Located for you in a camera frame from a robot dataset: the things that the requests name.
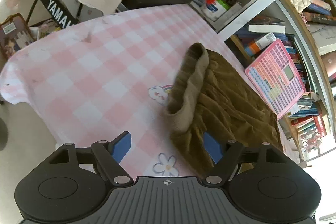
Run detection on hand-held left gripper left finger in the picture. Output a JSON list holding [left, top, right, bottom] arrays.
[[50, 131, 134, 187]]

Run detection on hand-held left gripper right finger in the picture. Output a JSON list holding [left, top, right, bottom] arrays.
[[203, 132, 286, 186]]

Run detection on brown velvet pants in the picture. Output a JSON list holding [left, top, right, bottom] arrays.
[[165, 42, 284, 177]]

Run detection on pink checked table mat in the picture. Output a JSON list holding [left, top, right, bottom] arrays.
[[0, 2, 286, 178]]

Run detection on pink toy keyboard tablet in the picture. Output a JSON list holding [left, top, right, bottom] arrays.
[[245, 38, 306, 120]]

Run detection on candy bouquet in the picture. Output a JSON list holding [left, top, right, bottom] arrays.
[[299, 130, 324, 154]]

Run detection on row of light blue books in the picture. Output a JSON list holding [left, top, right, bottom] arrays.
[[286, 97, 320, 118]]

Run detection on row of red books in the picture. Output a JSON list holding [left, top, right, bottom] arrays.
[[291, 115, 327, 138]]

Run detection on orange white box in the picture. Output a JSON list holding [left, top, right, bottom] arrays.
[[244, 32, 277, 57]]

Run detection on white pen jar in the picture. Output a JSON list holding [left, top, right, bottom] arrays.
[[202, 0, 232, 21]]

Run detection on brown printed bag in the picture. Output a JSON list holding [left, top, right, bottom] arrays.
[[0, 13, 34, 60]]

